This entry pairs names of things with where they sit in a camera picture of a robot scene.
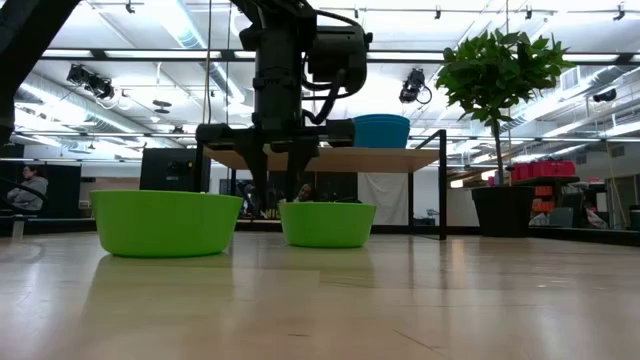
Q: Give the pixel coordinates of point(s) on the black overhead rig bar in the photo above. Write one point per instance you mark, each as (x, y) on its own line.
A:
(97, 54)

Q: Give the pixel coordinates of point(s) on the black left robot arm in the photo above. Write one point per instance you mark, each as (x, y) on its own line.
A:
(25, 50)

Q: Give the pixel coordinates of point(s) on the green potted plant black pot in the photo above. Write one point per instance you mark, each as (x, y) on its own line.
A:
(502, 210)

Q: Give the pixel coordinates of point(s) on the black curved hoop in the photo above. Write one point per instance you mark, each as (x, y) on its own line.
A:
(15, 184)

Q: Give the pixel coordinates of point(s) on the wooden shelf riser black legs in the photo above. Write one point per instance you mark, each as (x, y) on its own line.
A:
(375, 160)

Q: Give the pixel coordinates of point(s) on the large red storage bin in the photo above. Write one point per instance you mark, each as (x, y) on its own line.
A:
(552, 168)

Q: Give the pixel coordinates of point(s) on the white hanging sheet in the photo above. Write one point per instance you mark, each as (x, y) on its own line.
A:
(385, 197)

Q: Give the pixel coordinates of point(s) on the black cabinet box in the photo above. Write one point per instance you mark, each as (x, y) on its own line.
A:
(165, 167)

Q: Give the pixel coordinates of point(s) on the orange storage bin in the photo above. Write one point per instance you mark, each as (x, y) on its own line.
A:
(544, 191)
(542, 206)

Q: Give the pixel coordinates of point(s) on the black ceiling spotlight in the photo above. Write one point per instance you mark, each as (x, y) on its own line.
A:
(412, 87)
(605, 95)
(102, 90)

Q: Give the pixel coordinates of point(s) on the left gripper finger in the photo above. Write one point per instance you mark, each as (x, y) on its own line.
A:
(260, 175)
(295, 170)

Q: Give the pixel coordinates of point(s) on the green mini plastic bowl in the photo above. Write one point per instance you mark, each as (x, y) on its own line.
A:
(325, 225)
(165, 225)

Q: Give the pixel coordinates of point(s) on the person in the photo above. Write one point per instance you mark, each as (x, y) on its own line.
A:
(306, 193)
(30, 190)

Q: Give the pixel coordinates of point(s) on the small red storage bin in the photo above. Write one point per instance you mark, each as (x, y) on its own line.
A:
(521, 172)

